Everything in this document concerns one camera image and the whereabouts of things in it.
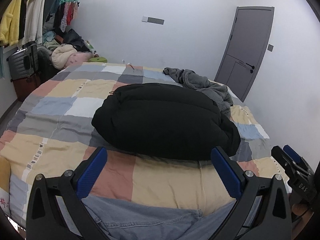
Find right hand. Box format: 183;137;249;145
291;204;313;222

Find dark red box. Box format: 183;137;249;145
12;74;41;102

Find grey hard suitcase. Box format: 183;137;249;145
7;44;38;81

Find yellow hanging garment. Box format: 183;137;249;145
0;0;22;46

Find green cushion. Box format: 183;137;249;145
89;57;107;63

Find blue denim jeans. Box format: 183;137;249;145
82;195;235;239

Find grey wall switch panel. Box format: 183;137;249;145
142;16;164;25

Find grey door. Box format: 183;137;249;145
214;7;274;101

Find black puffer jacket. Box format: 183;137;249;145
92;83;241;161

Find cream fleece bundle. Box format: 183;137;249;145
51;44;77;70

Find grey fleece robe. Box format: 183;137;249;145
163;67;233;118

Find patchwork bed quilt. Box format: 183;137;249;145
0;62;292;230

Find black clothes pile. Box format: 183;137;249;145
63;29;84;51

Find pink cloth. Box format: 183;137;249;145
66;52;94;66

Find black door handle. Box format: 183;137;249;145
246;63;255;74

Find white hanging garment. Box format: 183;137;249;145
22;0;45;45

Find small grey wall switch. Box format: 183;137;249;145
267;44;274;52

